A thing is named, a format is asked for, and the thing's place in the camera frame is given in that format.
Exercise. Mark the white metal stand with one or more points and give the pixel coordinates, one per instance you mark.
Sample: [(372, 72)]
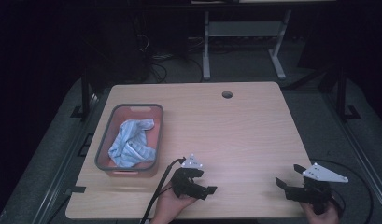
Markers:
[(241, 28)]

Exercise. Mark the pink basket with grey rim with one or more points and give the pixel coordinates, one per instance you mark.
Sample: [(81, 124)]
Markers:
[(106, 137)]

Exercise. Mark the grey metal rail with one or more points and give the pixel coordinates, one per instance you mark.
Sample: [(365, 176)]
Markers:
[(363, 155), (59, 174)]

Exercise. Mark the person's right hand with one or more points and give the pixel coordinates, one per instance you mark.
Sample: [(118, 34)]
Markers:
[(322, 219)]

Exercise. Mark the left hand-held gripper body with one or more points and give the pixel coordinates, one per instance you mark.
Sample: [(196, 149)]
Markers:
[(182, 185)]

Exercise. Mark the black metal post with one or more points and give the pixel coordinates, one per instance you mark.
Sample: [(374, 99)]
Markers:
[(342, 93), (85, 96)]

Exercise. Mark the person's left hand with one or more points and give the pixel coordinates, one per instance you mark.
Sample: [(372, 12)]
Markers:
[(168, 207)]

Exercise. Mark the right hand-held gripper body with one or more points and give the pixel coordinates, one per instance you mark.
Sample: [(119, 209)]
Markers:
[(318, 193)]

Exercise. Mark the light blue striped cloth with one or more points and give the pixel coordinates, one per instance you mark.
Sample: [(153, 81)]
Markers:
[(132, 144)]

